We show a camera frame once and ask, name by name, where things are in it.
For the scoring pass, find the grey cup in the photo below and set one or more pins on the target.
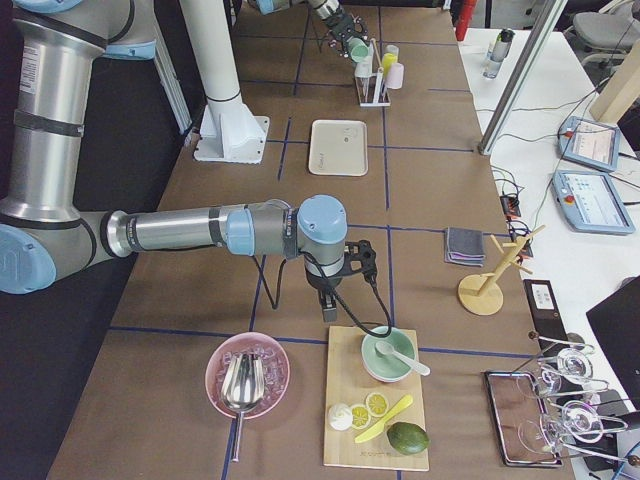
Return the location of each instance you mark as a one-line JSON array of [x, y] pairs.
[[392, 49]]

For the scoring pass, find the pink cup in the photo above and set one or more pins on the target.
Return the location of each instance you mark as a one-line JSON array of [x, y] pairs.
[[395, 76]]

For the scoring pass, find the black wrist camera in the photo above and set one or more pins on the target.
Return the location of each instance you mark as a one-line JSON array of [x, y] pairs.
[[360, 257]]

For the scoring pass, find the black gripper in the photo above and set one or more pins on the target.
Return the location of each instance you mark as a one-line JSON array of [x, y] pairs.
[[318, 284], [340, 26]]

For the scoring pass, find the wooden mug tree stand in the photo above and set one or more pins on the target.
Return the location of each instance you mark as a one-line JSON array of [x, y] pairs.
[[479, 293]]

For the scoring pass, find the office chair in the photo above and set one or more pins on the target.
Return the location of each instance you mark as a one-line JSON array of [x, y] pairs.
[[607, 35]]

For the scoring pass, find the yellow plastic knife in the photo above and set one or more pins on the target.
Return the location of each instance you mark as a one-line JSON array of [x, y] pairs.
[[372, 432]]

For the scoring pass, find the black framed tray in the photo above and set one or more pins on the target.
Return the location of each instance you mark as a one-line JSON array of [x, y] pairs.
[[514, 406]]

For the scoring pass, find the grey folded cloth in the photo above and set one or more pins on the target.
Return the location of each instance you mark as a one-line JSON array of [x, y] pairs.
[[464, 247]]

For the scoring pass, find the pink bowl with ice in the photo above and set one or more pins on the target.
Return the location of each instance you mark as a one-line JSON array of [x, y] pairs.
[[262, 350]]

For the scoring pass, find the white spoon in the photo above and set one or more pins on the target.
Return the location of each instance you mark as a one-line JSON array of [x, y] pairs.
[[387, 349]]

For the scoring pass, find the green avocado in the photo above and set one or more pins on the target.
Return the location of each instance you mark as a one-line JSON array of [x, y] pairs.
[[407, 438]]

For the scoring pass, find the aluminium frame post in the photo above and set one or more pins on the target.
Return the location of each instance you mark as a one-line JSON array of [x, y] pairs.
[[532, 49]]

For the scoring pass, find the lemon slice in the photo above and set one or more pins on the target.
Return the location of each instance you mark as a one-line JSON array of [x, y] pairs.
[[377, 403], [361, 416]]

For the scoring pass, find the white garlic bulb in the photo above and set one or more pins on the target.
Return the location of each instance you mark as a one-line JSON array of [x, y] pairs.
[[340, 417]]

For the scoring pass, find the black box with label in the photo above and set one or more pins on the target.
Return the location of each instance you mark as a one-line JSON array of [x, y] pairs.
[[544, 309]]

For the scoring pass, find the white wire cup rack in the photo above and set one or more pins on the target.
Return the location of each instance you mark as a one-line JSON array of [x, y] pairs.
[[372, 92]]

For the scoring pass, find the teach pendant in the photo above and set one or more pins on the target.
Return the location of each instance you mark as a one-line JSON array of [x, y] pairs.
[[590, 203], [590, 143]]

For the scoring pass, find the wooden cutting board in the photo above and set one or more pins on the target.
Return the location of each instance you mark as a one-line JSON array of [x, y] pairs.
[[366, 394]]

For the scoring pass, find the lower teach pendant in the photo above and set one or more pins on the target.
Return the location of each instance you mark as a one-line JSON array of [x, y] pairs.
[[590, 203]]

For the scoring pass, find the black monitor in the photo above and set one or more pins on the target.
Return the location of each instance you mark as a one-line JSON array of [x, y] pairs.
[[615, 324]]

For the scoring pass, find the yellow cup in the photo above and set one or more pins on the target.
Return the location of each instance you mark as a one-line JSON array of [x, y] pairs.
[[388, 60]]

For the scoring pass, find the metal ice scoop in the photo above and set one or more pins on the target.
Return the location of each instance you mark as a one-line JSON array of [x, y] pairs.
[[242, 389]]

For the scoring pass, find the white pillar with base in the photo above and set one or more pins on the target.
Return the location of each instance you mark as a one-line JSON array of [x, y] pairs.
[[229, 132]]

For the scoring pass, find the red cylinder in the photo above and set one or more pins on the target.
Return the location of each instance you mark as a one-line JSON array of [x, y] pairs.
[[465, 9]]

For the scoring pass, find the wine glass rack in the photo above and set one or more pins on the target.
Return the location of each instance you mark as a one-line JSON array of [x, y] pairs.
[[565, 375]]

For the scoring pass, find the beige rabbit tray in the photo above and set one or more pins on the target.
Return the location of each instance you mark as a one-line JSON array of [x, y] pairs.
[[338, 147]]

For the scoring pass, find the upper teach pendant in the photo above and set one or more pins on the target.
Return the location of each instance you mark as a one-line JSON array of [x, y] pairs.
[[590, 143]]

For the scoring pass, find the green bowl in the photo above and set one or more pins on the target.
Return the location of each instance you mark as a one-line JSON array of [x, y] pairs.
[[388, 368]]

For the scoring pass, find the clear water bottle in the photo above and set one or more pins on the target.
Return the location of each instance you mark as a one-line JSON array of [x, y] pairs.
[[497, 53]]

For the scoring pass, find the green cup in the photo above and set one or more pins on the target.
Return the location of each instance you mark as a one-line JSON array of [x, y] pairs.
[[357, 49]]

